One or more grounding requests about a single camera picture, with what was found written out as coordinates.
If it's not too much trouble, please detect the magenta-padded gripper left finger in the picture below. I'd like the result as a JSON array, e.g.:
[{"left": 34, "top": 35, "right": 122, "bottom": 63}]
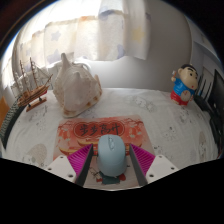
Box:
[{"left": 44, "top": 143, "right": 95, "bottom": 187}]

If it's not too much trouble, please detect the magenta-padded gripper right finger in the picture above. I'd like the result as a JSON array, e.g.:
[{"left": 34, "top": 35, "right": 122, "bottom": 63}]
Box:
[{"left": 128, "top": 143, "right": 180, "bottom": 187}]

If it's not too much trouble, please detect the light blue computer mouse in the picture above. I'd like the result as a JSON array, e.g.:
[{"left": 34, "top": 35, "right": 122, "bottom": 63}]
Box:
[{"left": 96, "top": 134, "right": 128, "bottom": 178}]

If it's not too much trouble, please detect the red printed mouse pad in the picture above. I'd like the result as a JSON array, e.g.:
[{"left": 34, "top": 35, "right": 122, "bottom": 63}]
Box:
[{"left": 53, "top": 114, "right": 156, "bottom": 188}]

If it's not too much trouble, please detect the white printed tablecloth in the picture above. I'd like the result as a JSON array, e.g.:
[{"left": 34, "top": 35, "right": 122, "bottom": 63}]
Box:
[{"left": 1, "top": 87, "right": 219, "bottom": 191}]

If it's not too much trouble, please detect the large white conch shell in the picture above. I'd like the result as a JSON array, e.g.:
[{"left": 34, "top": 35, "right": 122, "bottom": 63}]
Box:
[{"left": 53, "top": 52, "right": 103, "bottom": 118}]

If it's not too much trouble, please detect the black desktop device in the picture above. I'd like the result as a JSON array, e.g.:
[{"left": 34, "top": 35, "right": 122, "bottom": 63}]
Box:
[{"left": 209, "top": 113, "right": 224, "bottom": 153}]

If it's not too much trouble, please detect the wooden model sailing ship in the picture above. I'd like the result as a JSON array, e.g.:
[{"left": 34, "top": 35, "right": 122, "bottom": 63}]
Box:
[{"left": 13, "top": 57, "right": 54, "bottom": 113}]

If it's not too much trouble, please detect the cartoon boy figurine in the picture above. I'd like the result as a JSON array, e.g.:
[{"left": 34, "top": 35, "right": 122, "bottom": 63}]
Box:
[{"left": 170, "top": 63, "right": 199, "bottom": 107}]

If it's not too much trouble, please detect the black router with antennas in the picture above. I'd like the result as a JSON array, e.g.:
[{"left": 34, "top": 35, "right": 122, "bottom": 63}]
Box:
[{"left": 194, "top": 74, "right": 218, "bottom": 115}]

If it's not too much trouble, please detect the white star-print curtain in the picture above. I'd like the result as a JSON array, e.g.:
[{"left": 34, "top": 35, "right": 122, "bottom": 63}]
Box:
[{"left": 3, "top": 0, "right": 152, "bottom": 73}]

